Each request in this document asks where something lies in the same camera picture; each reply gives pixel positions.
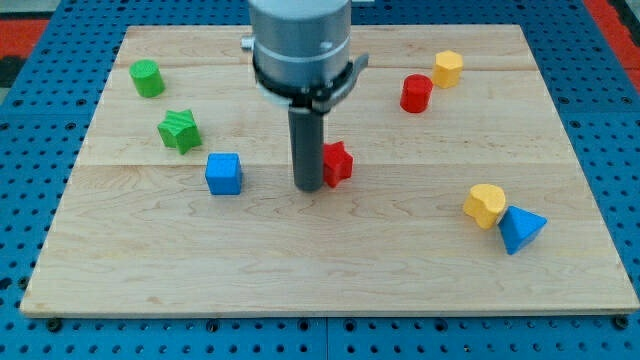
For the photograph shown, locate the red star block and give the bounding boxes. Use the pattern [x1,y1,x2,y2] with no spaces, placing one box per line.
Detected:
[323,141,353,188]

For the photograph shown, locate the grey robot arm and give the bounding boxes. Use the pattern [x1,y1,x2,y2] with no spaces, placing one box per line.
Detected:
[248,0,352,98]

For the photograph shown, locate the green star block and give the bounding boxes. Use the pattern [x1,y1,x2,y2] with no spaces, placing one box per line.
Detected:
[157,109,202,155]

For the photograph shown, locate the yellow heart block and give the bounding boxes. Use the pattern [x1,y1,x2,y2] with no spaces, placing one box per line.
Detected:
[463,183,506,230]

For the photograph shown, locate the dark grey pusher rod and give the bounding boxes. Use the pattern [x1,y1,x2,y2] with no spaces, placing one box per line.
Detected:
[288,107,324,192]

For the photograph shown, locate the blue cube block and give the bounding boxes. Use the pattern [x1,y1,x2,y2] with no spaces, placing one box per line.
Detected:
[205,153,243,195]

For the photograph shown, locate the red cylinder block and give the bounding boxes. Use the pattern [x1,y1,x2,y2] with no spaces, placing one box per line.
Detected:
[400,74,433,113]

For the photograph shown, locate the wooden board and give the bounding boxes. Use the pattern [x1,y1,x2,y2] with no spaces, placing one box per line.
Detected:
[21,25,639,318]

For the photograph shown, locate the yellow hexagon block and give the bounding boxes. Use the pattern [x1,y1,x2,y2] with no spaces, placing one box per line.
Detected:
[432,50,464,88]

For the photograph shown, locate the green cylinder block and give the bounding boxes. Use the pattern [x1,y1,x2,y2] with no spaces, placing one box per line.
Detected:
[129,59,165,98]

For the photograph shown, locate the blue triangle block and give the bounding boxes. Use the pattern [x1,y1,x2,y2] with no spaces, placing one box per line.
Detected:
[498,205,547,255]

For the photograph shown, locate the black clamp ring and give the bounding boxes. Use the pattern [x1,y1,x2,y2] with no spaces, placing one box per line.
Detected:
[251,52,370,114]

